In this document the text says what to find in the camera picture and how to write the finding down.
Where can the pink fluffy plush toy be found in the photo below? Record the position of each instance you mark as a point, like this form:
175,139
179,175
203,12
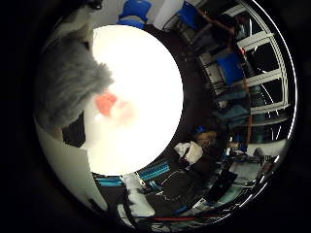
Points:
106,103

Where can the grey fluffy plush toy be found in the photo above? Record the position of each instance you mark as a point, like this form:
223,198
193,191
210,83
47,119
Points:
68,84

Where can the small blue cap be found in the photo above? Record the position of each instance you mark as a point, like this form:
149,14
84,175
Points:
200,129

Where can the brown fluffy bag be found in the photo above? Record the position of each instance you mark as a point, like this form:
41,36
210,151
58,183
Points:
205,138

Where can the black laptop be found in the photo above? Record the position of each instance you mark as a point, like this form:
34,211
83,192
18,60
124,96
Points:
223,185

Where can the blue plastic chair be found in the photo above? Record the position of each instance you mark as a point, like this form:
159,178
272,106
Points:
136,10
189,14
230,68

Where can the blue-grey cloth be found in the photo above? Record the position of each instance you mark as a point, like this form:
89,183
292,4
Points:
233,115

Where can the standing person in dark clothes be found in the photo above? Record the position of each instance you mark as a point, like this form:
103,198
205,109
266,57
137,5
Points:
223,29

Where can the white window frame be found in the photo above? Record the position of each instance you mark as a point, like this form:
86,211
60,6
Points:
264,77

